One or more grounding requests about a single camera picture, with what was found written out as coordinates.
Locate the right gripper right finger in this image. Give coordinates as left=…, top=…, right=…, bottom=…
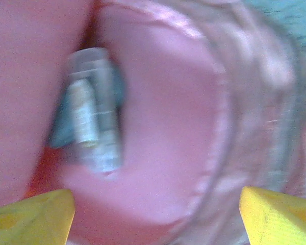
left=238, top=185, right=306, bottom=245

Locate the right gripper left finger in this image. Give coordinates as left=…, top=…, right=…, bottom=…
left=0, top=188, right=76, bottom=245

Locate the grey-blue pencil case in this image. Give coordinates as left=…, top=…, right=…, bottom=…
left=49, top=66, right=128, bottom=149

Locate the pink backpack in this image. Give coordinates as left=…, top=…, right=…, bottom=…
left=0, top=0, right=306, bottom=245

